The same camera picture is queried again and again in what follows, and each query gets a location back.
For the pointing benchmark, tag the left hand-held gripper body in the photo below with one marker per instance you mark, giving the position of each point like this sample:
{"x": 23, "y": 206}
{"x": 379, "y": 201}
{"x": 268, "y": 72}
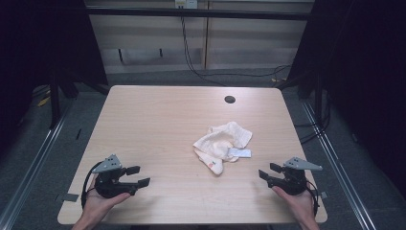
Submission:
{"x": 107, "y": 187}

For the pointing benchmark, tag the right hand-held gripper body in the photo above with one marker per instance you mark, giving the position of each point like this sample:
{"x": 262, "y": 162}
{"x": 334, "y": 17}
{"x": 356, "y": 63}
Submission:
{"x": 292, "y": 183}

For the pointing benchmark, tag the white flower-print towel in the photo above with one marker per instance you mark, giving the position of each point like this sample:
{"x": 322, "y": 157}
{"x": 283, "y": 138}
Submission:
{"x": 220, "y": 140}

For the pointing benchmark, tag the person's left hand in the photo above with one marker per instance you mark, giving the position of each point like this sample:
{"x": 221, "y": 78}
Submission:
{"x": 97, "y": 206}

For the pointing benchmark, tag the person's right hand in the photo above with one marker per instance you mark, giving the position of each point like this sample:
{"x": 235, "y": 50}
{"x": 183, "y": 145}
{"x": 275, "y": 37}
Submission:
{"x": 301, "y": 206}

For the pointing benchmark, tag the grey tape piece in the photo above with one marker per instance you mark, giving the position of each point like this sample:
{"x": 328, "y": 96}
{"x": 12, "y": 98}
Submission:
{"x": 324, "y": 195}
{"x": 68, "y": 197}

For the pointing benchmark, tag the black metal stand leg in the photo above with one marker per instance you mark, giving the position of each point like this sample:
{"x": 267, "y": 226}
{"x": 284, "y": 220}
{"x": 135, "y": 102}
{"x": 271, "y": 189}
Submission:
{"x": 55, "y": 102}
{"x": 318, "y": 99}

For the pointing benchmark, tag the yellow floor object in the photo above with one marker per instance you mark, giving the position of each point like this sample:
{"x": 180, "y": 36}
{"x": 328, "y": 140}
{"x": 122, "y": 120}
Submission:
{"x": 43, "y": 101}

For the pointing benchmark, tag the dark curtain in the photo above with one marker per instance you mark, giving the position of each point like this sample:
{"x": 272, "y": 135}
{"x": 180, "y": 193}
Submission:
{"x": 364, "y": 64}
{"x": 38, "y": 48}

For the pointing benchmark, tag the black metal crossbar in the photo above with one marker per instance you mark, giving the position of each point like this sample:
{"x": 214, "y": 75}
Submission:
{"x": 198, "y": 13}

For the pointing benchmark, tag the aluminium floor rail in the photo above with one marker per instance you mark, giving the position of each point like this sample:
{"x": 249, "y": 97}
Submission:
{"x": 35, "y": 163}
{"x": 338, "y": 166}

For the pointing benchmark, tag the white wall outlet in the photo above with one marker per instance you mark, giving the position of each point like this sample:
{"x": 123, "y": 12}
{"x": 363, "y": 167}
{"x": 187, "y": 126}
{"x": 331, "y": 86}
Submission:
{"x": 186, "y": 3}

